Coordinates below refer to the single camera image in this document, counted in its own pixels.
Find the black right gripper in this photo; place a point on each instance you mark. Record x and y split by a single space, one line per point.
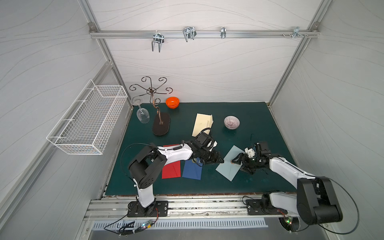
244 161

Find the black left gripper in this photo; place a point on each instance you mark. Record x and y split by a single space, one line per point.
209 154

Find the light teal envelope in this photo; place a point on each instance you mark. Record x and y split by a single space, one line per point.
227 169

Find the cream yellow envelope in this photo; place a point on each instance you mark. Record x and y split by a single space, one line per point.
202 122

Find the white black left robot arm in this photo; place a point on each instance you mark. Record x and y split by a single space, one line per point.
150 161

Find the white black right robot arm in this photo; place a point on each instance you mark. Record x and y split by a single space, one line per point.
315 201

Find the blue envelope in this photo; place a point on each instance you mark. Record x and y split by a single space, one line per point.
192 170

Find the red envelope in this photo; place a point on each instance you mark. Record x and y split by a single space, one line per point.
172 168

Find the pink striped glass bowl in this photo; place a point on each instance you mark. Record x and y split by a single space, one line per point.
231 122

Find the copper wine glass stand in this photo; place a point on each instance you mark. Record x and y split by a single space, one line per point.
162 121

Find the orange bowl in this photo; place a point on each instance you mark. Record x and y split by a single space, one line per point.
172 102

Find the clear wine glass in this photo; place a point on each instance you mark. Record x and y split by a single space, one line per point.
142 113

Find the small green circuit board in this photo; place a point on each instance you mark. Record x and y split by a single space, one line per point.
147 224

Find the white vented strip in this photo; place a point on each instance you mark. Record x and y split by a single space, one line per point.
183 224

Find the metal double hook middle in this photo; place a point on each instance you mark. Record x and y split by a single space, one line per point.
189 33

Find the metal double hook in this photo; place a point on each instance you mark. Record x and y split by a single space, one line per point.
158 40
189 33

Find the small metal hook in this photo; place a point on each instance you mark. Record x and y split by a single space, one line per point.
223 32

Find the metal double hook left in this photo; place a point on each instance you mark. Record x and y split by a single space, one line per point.
158 40

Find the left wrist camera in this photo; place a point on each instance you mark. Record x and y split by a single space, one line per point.
214 144

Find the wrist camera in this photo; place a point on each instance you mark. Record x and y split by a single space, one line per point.
250 152
214 144

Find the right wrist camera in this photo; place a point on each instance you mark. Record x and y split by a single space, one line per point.
250 152

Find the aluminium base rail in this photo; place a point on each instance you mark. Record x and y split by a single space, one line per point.
179 207

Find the white wire basket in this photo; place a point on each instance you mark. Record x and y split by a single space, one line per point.
87 125

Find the metal bracket hook right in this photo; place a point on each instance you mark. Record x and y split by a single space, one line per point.
296 34

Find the aluminium overhead rail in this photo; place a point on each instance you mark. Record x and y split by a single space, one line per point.
201 34

